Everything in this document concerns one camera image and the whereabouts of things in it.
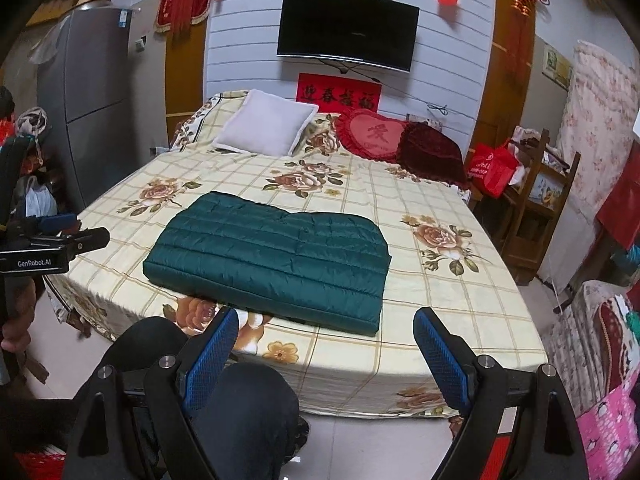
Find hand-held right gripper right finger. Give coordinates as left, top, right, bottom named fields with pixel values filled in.
left=412, top=306, right=588, bottom=480

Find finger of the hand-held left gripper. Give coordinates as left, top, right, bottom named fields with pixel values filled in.
left=30, top=227, right=111, bottom=261
left=36, top=213, right=79, bottom=236

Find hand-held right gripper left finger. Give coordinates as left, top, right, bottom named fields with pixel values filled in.
left=62, top=306, right=241, bottom=480

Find green down jacket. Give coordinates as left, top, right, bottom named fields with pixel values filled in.
left=142, top=191, right=392, bottom=337

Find person's left hand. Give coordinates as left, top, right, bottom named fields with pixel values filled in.
left=0, top=280, right=37, bottom=356

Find colourful clutter pile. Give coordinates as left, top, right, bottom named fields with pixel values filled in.
left=0, top=85, right=66, bottom=221

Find floral checked bed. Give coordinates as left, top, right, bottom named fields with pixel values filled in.
left=42, top=90, right=548, bottom=418

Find person's black trousers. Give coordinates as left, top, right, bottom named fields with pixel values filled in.
left=0, top=316, right=311, bottom=480

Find grey refrigerator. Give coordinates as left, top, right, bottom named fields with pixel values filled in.
left=35, top=5, right=173, bottom=201

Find pink patterned blanket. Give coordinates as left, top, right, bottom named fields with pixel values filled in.
left=545, top=280, right=640, bottom=480

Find wooden chair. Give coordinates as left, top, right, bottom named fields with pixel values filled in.
left=497, top=129, right=582, bottom=286

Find red shopping bag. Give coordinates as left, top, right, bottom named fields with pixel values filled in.
left=467, top=142, right=521, bottom=198

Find dark red velvet pillow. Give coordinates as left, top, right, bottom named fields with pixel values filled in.
left=397, top=122, right=471, bottom=183

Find white pillow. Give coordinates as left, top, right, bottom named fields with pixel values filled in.
left=212, top=89, right=320, bottom=157

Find red cloth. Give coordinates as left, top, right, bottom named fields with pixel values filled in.
left=595, top=140, right=640, bottom=251

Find red heart pillow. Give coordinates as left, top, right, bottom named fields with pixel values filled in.
left=334, top=108, right=418, bottom=163

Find pink floral quilt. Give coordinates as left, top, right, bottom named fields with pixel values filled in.
left=547, top=40, right=640, bottom=291

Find red paper banner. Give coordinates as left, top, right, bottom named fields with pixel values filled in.
left=297, top=73, right=382, bottom=113

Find wall calendar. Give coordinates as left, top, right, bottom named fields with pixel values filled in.
left=543, top=44, right=573, bottom=91

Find black wall television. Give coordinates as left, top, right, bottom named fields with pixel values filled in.
left=276, top=0, right=421, bottom=73

